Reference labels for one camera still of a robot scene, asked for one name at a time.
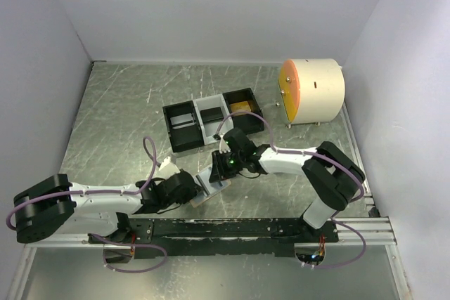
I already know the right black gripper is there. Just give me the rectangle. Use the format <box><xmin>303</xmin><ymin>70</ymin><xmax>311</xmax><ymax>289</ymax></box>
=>
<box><xmin>210</xmin><ymin>148</ymin><xmax>244</xmax><ymax>183</ymax></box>

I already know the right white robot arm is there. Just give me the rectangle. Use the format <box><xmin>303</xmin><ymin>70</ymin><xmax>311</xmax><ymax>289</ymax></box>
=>
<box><xmin>209</xmin><ymin>128</ymin><xmax>366</xmax><ymax>242</ymax></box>

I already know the three-compartment black white tray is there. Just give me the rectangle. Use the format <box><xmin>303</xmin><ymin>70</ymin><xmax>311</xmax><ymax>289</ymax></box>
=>
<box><xmin>162</xmin><ymin>88</ymin><xmax>264</xmax><ymax>152</ymax></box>

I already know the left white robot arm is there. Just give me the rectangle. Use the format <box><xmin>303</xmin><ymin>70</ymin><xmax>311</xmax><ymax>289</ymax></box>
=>
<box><xmin>7</xmin><ymin>170</ymin><xmax>201</xmax><ymax>244</ymax></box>

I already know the tan leather card holder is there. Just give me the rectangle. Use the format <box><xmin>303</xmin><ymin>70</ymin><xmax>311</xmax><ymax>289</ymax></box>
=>
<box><xmin>190</xmin><ymin>166</ymin><xmax>231</xmax><ymax>208</ymax></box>

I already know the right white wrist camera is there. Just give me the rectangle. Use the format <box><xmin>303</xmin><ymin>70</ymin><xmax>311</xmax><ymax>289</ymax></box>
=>
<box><xmin>214</xmin><ymin>133</ymin><xmax>231</xmax><ymax>154</ymax></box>

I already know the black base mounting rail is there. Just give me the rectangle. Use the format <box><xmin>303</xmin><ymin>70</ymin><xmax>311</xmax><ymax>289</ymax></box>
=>
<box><xmin>104</xmin><ymin>218</ymin><xmax>338</xmax><ymax>257</ymax></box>

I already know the cream drum with orange face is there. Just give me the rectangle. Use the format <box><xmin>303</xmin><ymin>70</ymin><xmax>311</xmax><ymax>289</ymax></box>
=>
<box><xmin>278</xmin><ymin>58</ymin><xmax>345</xmax><ymax>126</ymax></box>

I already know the silver card in tray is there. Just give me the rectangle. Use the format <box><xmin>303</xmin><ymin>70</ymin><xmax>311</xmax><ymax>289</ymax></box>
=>
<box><xmin>170</xmin><ymin>113</ymin><xmax>195</xmax><ymax>129</ymax></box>

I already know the gold card in tray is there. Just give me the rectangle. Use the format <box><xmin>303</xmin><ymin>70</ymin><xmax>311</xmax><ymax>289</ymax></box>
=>
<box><xmin>230</xmin><ymin>100</ymin><xmax>253</xmax><ymax>116</ymax></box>

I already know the black card in tray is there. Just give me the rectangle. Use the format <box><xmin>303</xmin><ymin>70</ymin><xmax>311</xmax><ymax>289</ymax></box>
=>
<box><xmin>200</xmin><ymin>107</ymin><xmax>224</xmax><ymax>124</ymax></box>

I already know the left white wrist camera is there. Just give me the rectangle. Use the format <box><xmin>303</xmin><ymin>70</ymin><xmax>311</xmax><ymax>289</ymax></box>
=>
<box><xmin>158</xmin><ymin>156</ymin><xmax>180</xmax><ymax>176</ymax></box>

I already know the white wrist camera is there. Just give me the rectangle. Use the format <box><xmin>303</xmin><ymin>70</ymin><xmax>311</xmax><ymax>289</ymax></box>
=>
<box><xmin>158</xmin><ymin>156</ymin><xmax>180</xmax><ymax>176</ymax></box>
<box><xmin>214</xmin><ymin>133</ymin><xmax>231</xmax><ymax>154</ymax></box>

